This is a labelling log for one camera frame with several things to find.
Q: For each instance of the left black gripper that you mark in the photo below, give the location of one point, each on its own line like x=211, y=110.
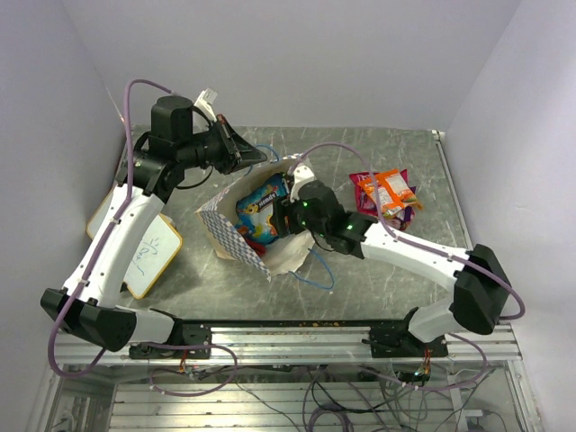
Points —
x=237, y=150

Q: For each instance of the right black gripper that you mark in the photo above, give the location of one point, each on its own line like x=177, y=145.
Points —
x=282, y=208

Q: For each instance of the red chips bag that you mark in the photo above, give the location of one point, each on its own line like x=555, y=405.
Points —
x=363, y=203

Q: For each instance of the blue snack bag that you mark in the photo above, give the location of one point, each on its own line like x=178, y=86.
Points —
x=256, y=209

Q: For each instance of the blue checkered paper bag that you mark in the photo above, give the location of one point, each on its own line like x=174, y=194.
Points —
x=285, y=255

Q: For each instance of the orange snack packet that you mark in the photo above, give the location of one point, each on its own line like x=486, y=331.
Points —
x=390, y=188

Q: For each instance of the purple snack packet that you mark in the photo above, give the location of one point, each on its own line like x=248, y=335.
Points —
x=397, y=216

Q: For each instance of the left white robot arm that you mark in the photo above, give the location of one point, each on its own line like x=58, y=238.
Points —
x=183, y=134

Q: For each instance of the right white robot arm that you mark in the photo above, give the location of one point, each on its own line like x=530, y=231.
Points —
x=474, y=279

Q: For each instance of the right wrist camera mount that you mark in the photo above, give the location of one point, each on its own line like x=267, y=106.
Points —
x=300, y=175

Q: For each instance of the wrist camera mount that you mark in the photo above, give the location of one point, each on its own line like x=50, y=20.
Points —
x=300, y=175
x=203, y=106

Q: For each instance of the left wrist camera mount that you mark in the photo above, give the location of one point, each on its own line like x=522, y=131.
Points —
x=203, y=106

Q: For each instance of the small whiteboard yellow frame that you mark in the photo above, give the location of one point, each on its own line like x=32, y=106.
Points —
x=148, y=252

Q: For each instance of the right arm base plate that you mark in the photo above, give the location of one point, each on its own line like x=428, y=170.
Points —
x=390, y=339

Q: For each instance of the aluminium frame rail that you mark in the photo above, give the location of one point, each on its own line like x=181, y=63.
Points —
x=284, y=346

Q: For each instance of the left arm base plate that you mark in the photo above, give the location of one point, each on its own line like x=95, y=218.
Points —
x=189, y=340

